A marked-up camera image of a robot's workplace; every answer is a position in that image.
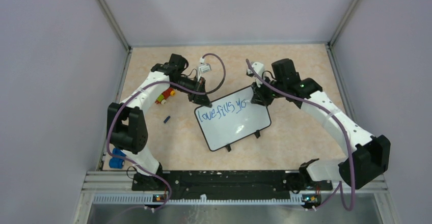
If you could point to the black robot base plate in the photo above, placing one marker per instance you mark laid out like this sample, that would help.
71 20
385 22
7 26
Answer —
223 181

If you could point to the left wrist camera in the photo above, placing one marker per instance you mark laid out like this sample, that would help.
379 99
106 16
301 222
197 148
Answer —
202 68

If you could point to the colourful toy brick car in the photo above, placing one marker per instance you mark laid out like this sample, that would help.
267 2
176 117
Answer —
162 98

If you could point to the black framed whiteboard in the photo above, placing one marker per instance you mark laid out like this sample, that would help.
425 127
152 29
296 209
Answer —
229 120

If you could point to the aluminium frame rails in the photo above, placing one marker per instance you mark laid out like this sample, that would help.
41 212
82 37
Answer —
384 203

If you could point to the white slotted cable duct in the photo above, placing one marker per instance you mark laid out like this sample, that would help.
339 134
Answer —
150 199

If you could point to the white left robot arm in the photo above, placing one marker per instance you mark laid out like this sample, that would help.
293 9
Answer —
126 124

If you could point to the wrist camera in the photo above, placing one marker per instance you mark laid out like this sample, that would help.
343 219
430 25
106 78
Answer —
202 68
257 69

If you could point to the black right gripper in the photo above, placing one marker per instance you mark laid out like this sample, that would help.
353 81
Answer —
259 96

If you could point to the blue toy car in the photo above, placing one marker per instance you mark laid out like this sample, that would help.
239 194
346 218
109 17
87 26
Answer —
117 162

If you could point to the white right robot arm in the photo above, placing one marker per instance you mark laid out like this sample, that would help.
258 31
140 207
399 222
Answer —
366 156

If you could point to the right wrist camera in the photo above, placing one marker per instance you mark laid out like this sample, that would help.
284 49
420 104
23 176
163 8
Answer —
257 69

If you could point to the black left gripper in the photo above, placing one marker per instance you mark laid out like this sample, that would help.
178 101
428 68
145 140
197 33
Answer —
201 99

